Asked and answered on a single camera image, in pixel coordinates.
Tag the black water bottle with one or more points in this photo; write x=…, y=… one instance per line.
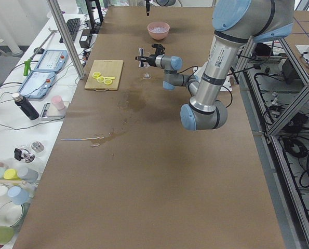
x=24, y=104

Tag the blue teach pendant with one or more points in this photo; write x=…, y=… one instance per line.
x=52, y=60
x=37, y=84

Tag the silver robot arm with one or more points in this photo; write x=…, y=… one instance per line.
x=234, y=22
x=160, y=3

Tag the green plastic grabber tool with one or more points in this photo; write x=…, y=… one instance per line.
x=27, y=63

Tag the kitchen scale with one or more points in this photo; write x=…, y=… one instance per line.
x=49, y=111

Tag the lemon slice middle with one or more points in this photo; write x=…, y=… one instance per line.
x=101, y=79

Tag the steel double jigger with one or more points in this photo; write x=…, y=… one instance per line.
x=141, y=57

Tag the lemon slice far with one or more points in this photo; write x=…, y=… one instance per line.
x=96, y=74

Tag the pink bowl of ice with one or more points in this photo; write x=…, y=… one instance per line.
x=158, y=30

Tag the lemon slice near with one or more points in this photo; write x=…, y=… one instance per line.
x=107, y=81

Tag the bamboo cutting board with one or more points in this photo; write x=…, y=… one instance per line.
x=106, y=68

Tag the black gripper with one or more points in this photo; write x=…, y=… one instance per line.
x=151, y=60

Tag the blue teach pendant far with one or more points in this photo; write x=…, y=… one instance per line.
x=52, y=60

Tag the blue teach pendant near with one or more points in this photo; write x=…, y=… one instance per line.
x=37, y=84

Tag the small steel cup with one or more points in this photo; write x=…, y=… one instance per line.
x=37, y=146

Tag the aluminium frame post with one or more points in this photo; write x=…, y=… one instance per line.
x=65, y=34

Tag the pink plastic cup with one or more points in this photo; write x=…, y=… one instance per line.
x=58, y=102

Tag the lemon slice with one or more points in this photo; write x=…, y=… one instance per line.
x=101, y=79
x=96, y=74
x=107, y=81

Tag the clear wine glass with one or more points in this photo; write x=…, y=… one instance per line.
x=144, y=65

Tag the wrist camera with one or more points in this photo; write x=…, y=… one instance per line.
x=159, y=49

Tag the black keyboard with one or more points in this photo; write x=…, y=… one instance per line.
x=73, y=27

